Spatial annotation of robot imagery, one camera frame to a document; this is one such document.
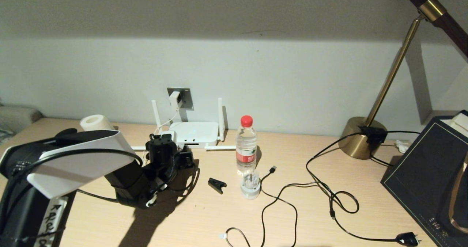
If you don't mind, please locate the white power adapter with cord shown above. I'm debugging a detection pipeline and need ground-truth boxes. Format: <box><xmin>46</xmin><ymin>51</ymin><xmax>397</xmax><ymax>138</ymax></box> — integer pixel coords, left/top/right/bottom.
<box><xmin>153</xmin><ymin>91</ymin><xmax>182</xmax><ymax>135</ymax></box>

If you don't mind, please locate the white wifi router with antennas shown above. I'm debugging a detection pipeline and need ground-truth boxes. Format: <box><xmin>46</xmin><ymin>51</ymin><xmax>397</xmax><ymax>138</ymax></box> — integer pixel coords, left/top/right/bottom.
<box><xmin>130</xmin><ymin>98</ymin><xmax>237</xmax><ymax>152</ymax></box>

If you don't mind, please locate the white handwritten label tape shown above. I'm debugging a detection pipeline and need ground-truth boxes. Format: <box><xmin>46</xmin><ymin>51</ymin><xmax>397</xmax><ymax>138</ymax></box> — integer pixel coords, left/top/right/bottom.
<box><xmin>37</xmin><ymin>199</ymin><xmax>68</xmax><ymax>247</ymax></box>

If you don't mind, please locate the brass desk lamp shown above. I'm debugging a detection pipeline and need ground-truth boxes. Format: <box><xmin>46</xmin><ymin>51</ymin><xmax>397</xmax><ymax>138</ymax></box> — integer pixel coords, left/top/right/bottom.
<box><xmin>338</xmin><ymin>0</ymin><xmax>468</xmax><ymax>160</ymax></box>

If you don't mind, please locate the white box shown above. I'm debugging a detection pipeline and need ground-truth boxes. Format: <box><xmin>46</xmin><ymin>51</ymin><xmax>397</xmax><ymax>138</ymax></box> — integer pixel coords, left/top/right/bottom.
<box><xmin>441</xmin><ymin>113</ymin><xmax>468</xmax><ymax>140</ymax></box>

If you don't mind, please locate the black USB cable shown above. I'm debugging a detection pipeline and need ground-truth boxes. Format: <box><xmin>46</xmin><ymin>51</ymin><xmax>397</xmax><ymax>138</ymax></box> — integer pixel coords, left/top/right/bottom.
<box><xmin>260</xmin><ymin>166</ymin><xmax>359</xmax><ymax>247</ymax></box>

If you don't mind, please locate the black left camera cable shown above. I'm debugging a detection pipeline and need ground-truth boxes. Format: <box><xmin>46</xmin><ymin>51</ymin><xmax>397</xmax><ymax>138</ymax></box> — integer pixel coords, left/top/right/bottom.
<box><xmin>0</xmin><ymin>134</ymin><xmax>194</xmax><ymax>193</ymax></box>

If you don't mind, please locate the dark blue gift bag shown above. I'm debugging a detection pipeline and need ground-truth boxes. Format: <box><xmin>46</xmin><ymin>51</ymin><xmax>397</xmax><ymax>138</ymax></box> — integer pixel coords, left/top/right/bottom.
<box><xmin>380</xmin><ymin>110</ymin><xmax>468</xmax><ymax>247</ymax></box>

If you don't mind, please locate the grey cushion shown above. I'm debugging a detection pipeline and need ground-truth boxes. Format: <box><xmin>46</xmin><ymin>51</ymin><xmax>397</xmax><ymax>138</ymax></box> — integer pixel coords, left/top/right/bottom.
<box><xmin>0</xmin><ymin>106</ymin><xmax>44</xmax><ymax>132</ymax></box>

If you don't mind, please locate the white toilet paper roll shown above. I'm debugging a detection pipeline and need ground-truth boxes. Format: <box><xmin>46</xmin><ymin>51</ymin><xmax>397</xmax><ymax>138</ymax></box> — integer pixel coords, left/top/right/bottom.
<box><xmin>80</xmin><ymin>114</ymin><xmax>114</xmax><ymax>131</ymax></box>

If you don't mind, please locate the small black plastic clip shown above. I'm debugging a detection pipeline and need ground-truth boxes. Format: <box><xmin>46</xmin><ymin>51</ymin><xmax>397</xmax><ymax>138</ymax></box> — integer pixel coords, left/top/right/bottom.
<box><xmin>208</xmin><ymin>177</ymin><xmax>228</xmax><ymax>194</ymax></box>

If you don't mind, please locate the black block on lamp base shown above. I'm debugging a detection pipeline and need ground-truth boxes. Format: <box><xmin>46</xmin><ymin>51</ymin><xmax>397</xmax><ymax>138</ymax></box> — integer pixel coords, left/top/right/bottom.
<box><xmin>360</xmin><ymin>126</ymin><xmax>388</xmax><ymax>145</ymax></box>

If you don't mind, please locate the black cable with white tag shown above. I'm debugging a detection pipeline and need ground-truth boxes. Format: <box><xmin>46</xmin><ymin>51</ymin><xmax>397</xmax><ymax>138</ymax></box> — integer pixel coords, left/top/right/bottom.
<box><xmin>219</xmin><ymin>226</ymin><xmax>253</xmax><ymax>247</ymax></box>

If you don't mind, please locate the black lamp power cord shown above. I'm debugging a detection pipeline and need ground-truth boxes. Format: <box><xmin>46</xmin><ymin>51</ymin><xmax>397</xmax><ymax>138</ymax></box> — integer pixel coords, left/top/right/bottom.
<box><xmin>306</xmin><ymin>130</ymin><xmax>421</xmax><ymax>247</ymax></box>

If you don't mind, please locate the small white clear-dome humidifier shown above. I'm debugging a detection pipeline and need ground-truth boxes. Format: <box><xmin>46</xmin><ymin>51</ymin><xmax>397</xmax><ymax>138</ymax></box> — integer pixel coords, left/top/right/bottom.
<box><xmin>240</xmin><ymin>168</ymin><xmax>261</xmax><ymax>199</ymax></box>

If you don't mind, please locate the grey wall power socket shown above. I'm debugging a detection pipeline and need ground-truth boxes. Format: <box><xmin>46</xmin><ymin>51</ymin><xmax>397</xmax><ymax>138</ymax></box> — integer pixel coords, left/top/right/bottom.
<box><xmin>167</xmin><ymin>87</ymin><xmax>193</xmax><ymax>110</ymax></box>

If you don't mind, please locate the clear water bottle red cap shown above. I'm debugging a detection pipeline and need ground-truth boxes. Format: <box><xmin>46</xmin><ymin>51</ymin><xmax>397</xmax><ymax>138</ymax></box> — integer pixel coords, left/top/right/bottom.
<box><xmin>236</xmin><ymin>115</ymin><xmax>258</xmax><ymax>175</ymax></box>

